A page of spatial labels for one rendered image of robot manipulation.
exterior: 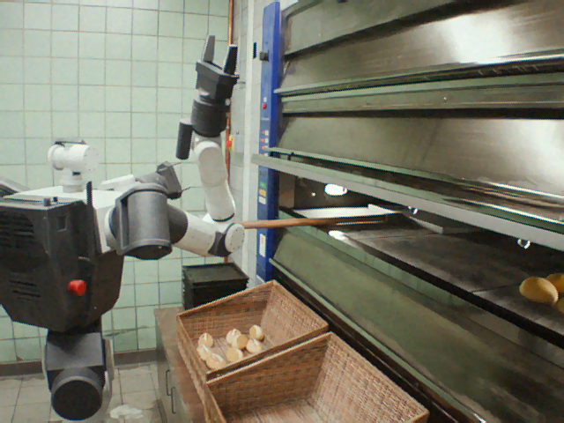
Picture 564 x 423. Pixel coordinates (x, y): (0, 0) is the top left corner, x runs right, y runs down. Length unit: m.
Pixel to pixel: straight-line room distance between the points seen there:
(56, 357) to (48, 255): 0.27
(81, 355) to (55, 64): 2.08
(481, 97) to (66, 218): 0.94
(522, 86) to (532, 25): 0.12
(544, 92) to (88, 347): 1.12
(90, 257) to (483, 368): 0.92
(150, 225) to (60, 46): 2.06
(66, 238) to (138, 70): 2.01
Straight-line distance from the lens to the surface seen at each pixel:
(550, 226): 0.82
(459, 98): 1.19
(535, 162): 1.02
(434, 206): 1.02
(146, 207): 1.04
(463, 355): 1.24
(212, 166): 1.13
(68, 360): 1.16
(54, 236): 1.01
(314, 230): 1.86
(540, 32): 1.04
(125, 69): 2.94
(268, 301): 2.26
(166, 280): 3.11
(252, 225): 1.78
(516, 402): 1.14
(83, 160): 1.14
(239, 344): 2.10
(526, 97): 1.05
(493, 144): 1.11
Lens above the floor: 1.57
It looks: 10 degrees down
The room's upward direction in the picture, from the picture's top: 2 degrees clockwise
